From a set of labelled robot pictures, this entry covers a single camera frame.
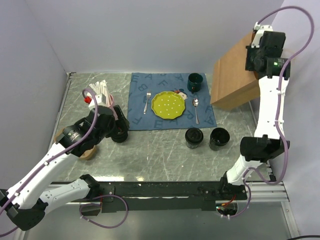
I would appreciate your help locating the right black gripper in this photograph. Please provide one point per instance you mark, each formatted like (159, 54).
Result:
(248, 66)

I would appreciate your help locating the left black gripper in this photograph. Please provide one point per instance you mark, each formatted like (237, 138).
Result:
(122, 121)

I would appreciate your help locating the brown cardboard cup carrier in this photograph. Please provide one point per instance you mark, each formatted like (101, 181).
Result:
(87, 155)

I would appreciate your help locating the brown paper bag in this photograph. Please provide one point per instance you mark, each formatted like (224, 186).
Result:
(232, 85)

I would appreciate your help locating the dark transparent coffee cup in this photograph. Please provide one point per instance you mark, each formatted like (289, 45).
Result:
(192, 145)

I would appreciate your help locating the black coffee cup lid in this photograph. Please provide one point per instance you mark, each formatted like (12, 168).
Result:
(194, 136)

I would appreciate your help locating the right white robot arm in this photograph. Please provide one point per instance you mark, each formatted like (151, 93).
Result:
(267, 142)

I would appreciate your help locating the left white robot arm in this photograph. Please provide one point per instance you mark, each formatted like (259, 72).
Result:
(28, 201)

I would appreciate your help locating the pink straw holder cup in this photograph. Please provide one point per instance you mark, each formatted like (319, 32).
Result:
(111, 104)

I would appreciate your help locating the stack of black lids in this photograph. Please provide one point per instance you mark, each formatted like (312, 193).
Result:
(120, 138)

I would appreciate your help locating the white wrapped straws bundle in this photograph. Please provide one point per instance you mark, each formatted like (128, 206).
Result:
(100, 87)

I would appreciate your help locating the silver fork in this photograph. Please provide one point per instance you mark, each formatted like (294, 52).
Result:
(148, 96)

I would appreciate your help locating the yellow dotted plate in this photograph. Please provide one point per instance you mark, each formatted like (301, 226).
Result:
(168, 105)

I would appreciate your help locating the dark green mug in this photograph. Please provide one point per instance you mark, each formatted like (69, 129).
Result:
(194, 82)

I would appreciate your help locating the small cartoon figurine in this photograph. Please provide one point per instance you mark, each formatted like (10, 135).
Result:
(181, 93)

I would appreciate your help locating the silver spoon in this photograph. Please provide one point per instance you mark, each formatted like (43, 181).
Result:
(195, 103)

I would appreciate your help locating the blue alphabet placemat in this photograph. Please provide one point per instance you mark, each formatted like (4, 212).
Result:
(158, 82)

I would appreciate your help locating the black cup stack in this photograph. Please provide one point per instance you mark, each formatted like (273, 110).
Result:
(218, 139)

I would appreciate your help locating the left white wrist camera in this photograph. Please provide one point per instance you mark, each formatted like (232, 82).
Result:
(99, 98)

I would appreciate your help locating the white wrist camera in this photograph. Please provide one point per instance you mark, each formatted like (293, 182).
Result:
(99, 98)
(258, 32)

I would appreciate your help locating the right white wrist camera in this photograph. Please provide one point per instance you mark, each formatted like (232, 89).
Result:
(258, 32)

